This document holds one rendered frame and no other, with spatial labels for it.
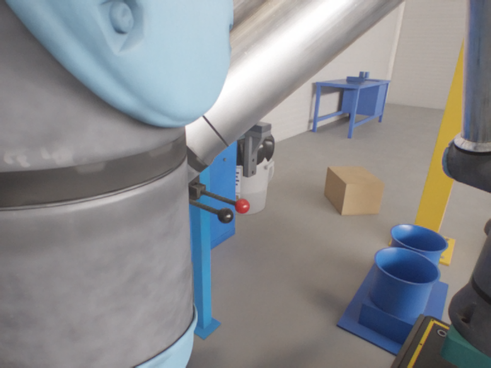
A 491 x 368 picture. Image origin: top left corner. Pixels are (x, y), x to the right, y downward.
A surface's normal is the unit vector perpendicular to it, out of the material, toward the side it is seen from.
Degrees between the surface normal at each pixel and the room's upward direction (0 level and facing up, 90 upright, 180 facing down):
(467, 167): 112
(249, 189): 93
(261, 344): 0
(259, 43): 78
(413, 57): 90
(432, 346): 0
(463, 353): 90
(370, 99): 90
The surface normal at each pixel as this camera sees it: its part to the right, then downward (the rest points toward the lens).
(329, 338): 0.04, -0.92
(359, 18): 0.51, 0.64
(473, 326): -0.88, -0.22
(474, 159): -0.63, 0.57
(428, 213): -0.59, 0.29
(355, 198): 0.11, 0.38
